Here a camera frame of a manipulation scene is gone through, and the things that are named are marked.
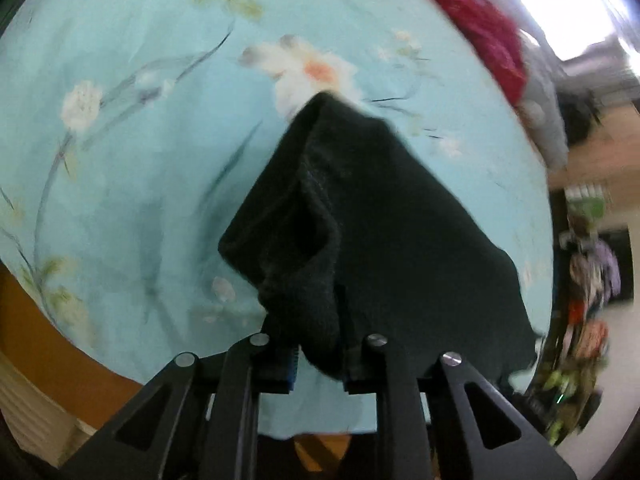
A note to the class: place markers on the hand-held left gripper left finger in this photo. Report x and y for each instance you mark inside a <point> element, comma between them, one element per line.
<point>292,367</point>

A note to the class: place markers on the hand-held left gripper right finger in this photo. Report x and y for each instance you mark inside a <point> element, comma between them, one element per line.
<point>358,374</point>

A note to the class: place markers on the black pants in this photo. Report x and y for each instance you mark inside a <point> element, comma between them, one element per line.
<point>400,210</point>

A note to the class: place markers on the teal floral bed sheet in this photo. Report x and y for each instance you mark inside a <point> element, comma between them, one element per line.
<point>150,185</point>

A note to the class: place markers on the pile of colourful clothes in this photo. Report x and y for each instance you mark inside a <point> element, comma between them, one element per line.
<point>585,280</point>

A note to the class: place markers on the white ribbed panel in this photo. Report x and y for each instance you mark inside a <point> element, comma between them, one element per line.
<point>30,410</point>

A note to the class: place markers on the grey quilted blanket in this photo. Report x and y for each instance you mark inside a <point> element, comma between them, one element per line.
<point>546,125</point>

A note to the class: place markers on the red floral blanket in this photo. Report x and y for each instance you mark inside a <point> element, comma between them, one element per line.
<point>480,25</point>

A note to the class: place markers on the wooden bed frame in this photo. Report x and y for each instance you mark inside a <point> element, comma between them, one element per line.
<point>30,320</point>

